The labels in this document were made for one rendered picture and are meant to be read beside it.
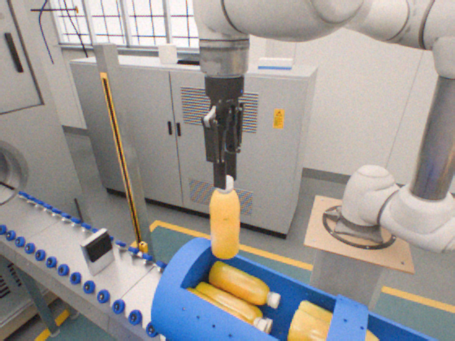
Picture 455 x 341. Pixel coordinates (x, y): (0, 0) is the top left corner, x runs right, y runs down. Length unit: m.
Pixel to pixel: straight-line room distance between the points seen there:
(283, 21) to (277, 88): 1.68
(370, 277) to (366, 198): 0.34
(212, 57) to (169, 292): 0.55
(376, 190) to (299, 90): 1.07
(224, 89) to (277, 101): 1.56
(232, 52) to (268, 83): 1.56
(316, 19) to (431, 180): 0.74
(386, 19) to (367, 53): 2.43
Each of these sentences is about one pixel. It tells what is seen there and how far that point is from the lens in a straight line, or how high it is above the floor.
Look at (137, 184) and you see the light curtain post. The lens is 1.38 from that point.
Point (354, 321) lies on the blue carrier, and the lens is 0.69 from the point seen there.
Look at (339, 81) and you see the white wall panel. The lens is 3.26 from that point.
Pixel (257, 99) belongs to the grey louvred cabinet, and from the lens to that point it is 2.09.
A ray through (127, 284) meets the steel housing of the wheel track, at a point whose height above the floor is 0.93.
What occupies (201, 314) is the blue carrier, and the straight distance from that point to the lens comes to 0.71.
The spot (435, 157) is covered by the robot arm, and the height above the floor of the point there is 1.44.
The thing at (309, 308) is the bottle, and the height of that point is 1.16.
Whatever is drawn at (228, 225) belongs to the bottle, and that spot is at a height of 1.36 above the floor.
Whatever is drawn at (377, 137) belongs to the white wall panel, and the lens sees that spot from 3.43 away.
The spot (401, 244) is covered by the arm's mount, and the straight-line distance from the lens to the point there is 1.30.
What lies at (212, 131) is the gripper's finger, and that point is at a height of 1.60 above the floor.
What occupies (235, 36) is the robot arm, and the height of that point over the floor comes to 1.75.
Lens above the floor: 1.78
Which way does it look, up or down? 30 degrees down
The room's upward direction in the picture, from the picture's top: straight up
